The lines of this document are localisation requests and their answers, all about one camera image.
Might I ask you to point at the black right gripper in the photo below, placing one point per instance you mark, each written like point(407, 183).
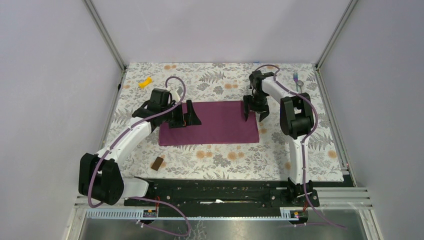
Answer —
point(263, 110)

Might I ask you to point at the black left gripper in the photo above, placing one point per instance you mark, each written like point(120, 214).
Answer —
point(188, 118)

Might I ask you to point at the purple cloth napkin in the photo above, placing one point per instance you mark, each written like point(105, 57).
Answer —
point(223, 122)

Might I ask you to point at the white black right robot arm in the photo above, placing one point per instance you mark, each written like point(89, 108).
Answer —
point(296, 119)

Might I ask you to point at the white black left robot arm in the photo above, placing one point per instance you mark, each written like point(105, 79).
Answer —
point(100, 177)

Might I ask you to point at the silver spoon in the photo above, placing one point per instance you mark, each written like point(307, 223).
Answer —
point(299, 86)

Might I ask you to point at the iridescent fork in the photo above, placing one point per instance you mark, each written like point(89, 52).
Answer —
point(296, 80)

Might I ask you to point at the brown rectangular block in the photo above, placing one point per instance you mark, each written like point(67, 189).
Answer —
point(156, 165)

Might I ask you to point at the floral patterned table mat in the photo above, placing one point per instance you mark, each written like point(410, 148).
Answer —
point(206, 82)

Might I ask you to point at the yellow plastic block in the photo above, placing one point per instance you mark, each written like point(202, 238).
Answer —
point(145, 83)

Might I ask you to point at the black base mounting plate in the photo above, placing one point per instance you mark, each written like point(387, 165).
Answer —
point(225, 196)

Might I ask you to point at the slotted grey cable duct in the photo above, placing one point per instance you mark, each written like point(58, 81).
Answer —
point(167, 214)

